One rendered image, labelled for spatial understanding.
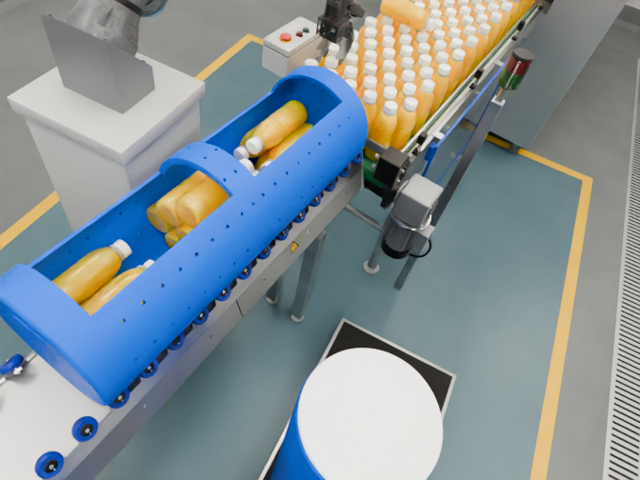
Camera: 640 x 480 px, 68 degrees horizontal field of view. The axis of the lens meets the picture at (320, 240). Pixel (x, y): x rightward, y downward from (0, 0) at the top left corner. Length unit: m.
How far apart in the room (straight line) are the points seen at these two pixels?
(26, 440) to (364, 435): 0.62
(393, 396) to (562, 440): 1.48
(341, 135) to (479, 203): 1.84
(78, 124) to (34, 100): 0.13
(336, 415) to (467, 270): 1.75
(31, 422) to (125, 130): 0.63
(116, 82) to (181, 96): 0.17
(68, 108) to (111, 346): 0.63
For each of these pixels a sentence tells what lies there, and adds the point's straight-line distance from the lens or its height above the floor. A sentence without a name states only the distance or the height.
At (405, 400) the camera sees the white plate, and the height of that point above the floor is 1.04.
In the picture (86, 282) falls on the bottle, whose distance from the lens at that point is 1.03.
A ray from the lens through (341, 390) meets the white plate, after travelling 0.96.
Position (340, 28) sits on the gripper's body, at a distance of 1.45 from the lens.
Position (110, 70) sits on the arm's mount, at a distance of 1.18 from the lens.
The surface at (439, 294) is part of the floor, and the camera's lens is 2.43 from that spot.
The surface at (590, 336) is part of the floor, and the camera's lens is 2.72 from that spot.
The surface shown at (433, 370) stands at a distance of 2.06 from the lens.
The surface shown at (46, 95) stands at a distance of 1.33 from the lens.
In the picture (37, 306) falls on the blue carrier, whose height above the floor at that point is 1.23.
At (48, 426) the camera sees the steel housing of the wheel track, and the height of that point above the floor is 0.93.
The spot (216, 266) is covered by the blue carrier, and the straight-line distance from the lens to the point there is 0.93.
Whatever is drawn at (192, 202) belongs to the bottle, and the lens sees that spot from 0.98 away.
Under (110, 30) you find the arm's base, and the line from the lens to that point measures 1.19.
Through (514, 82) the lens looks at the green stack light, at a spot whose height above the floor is 1.19.
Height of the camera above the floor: 1.93
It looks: 52 degrees down
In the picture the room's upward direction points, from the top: 14 degrees clockwise
